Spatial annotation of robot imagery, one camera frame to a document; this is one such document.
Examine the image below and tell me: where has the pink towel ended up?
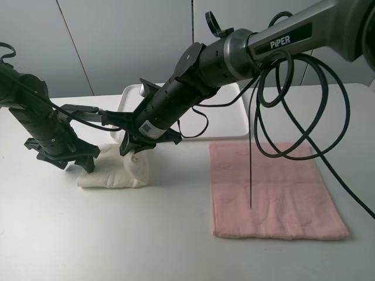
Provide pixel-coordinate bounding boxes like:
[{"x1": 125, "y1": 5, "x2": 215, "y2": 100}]
[{"x1": 209, "y1": 142, "x2": 349, "y2": 241}]

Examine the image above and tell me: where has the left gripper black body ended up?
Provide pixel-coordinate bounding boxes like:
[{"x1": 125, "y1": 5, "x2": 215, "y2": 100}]
[{"x1": 9, "y1": 108, "x2": 98, "y2": 164}]

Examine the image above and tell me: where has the cream white towel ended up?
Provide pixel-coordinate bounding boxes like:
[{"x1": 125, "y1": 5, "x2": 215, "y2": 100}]
[{"x1": 77, "y1": 143, "x2": 149, "y2": 189}]

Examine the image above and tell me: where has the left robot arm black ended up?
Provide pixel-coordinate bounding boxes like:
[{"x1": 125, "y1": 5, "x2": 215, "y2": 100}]
[{"x1": 1, "y1": 63, "x2": 100, "y2": 173}]

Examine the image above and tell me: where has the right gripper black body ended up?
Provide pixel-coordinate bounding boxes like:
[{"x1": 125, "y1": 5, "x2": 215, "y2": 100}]
[{"x1": 122, "y1": 79, "x2": 202, "y2": 143}]

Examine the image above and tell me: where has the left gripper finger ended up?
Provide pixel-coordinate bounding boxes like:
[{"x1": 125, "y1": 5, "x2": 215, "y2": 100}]
[
  {"x1": 36, "y1": 153, "x2": 67, "y2": 170},
  {"x1": 74, "y1": 155, "x2": 95, "y2": 173}
]

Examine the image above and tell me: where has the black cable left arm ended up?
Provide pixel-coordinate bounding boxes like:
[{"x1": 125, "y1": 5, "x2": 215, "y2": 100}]
[{"x1": 0, "y1": 42, "x2": 121, "y2": 131}]

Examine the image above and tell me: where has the white rectangular plastic tray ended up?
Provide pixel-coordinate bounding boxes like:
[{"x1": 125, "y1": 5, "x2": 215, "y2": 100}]
[{"x1": 110, "y1": 83, "x2": 249, "y2": 142}]

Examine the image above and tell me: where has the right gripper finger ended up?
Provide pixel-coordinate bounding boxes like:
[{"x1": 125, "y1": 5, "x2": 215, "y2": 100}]
[
  {"x1": 119, "y1": 133, "x2": 141, "y2": 156},
  {"x1": 134, "y1": 141, "x2": 156, "y2": 154}
]

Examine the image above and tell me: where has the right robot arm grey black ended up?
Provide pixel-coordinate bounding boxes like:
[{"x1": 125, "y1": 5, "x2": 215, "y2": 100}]
[{"x1": 120, "y1": 1, "x2": 374, "y2": 155}]

